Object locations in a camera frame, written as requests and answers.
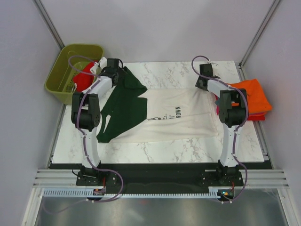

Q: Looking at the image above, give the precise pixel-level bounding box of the cream green Charlie Brown shirt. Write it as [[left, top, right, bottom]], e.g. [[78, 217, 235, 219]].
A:
[[96, 67, 219, 143]]

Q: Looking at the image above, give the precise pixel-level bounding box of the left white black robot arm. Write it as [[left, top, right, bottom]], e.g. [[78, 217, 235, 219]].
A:
[[68, 55, 123, 186]]

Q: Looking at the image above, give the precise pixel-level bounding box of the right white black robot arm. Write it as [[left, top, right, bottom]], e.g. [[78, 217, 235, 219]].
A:
[[195, 63, 248, 186]]

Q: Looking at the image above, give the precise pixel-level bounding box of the red shirt in bin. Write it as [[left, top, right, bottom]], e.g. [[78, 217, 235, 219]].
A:
[[73, 62, 95, 92]]

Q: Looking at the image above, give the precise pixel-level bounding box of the teal folded shirt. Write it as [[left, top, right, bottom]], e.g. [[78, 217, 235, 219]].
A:
[[215, 99, 220, 106]]

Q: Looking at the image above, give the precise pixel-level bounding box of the pink folded shirt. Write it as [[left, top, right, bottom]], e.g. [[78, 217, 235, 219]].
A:
[[215, 96, 220, 115]]

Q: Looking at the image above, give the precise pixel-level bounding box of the olive green plastic bin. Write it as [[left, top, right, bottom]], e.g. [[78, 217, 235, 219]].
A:
[[44, 43, 103, 105]]

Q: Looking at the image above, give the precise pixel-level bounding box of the orange folded shirt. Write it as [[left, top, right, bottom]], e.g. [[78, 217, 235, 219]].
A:
[[230, 79, 272, 115]]

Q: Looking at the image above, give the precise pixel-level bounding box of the red folded shirt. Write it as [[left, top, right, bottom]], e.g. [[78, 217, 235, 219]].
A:
[[247, 113, 266, 121]]

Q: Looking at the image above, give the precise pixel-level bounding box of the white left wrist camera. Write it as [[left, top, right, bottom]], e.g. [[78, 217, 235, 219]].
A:
[[90, 57, 107, 75]]

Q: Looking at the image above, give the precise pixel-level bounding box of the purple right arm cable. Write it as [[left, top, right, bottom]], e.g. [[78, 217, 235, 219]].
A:
[[191, 55, 249, 165]]

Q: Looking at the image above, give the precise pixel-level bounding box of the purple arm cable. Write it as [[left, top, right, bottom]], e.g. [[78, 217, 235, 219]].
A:
[[191, 55, 249, 165], [67, 55, 124, 201]]

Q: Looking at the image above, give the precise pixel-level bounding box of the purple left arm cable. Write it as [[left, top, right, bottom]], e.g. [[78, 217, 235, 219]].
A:
[[67, 55, 124, 201]]

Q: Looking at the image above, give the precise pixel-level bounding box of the right aluminium frame post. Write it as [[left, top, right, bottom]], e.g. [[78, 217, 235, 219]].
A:
[[238, 0, 282, 69]]

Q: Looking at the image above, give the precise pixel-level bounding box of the aluminium frame post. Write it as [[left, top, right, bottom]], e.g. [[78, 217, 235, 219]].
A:
[[33, 0, 65, 49], [238, 0, 282, 69]]

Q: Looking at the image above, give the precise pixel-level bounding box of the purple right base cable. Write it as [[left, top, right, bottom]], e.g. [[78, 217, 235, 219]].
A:
[[215, 162, 249, 204]]

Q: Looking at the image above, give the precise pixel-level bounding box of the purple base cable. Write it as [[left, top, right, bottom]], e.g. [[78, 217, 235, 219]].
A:
[[215, 162, 249, 204], [42, 164, 125, 215]]

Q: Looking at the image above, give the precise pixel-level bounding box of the left aluminium frame post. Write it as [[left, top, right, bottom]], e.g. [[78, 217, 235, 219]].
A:
[[33, 0, 65, 49]]

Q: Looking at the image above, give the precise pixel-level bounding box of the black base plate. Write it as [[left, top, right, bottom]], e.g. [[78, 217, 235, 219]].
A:
[[49, 161, 273, 195]]

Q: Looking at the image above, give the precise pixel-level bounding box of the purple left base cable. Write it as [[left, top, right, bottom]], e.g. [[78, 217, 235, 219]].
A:
[[42, 164, 125, 215]]

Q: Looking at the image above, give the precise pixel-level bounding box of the white slotted cable duct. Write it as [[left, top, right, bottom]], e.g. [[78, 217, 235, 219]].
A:
[[43, 187, 234, 198]]

